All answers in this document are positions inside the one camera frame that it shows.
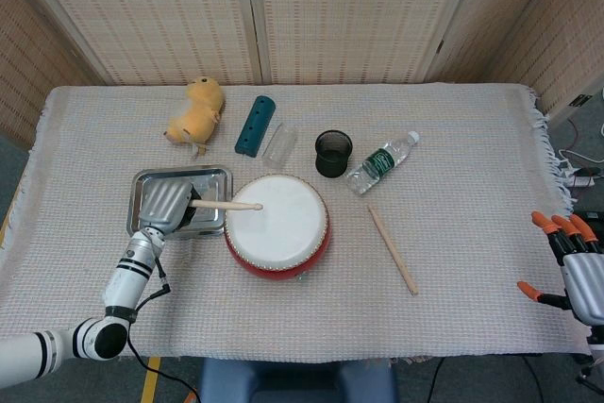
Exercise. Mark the wooden drumstick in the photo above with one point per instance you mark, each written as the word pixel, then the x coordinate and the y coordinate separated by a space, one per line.
pixel 226 205
pixel 391 249

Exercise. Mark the clear plastic container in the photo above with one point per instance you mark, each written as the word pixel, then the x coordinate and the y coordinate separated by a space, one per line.
pixel 280 146

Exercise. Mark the red drum with white skin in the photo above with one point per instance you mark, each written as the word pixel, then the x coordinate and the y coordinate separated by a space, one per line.
pixel 278 238

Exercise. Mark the woven folding screen panel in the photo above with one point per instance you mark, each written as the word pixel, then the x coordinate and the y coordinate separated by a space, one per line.
pixel 354 16
pixel 28 68
pixel 141 16
pixel 542 44

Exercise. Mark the teal block with holes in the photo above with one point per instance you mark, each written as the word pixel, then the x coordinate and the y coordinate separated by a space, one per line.
pixel 255 127

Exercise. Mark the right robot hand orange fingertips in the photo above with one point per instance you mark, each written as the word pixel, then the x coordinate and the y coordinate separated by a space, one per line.
pixel 585 271

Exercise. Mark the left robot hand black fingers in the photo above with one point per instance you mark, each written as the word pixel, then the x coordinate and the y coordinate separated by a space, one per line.
pixel 162 205

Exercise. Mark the plastic water bottle green label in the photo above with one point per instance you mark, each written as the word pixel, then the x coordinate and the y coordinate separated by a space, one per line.
pixel 377 163

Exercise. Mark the yellow plush toy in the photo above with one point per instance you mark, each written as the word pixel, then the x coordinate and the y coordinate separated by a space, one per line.
pixel 198 110

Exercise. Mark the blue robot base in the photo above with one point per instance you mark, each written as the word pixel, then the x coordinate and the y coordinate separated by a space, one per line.
pixel 226 384

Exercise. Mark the white woven tablecloth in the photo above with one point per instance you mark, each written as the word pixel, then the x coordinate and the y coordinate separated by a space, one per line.
pixel 424 318

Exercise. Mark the white power strip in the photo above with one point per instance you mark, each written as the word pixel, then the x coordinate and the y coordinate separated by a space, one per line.
pixel 582 181

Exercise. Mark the rectangular metal tray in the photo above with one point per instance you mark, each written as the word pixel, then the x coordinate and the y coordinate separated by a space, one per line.
pixel 214 181

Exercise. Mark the black label plate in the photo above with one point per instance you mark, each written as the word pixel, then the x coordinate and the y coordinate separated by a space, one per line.
pixel 580 100

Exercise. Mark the black mesh pen cup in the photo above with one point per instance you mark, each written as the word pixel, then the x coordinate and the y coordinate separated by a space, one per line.
pixel 332 157

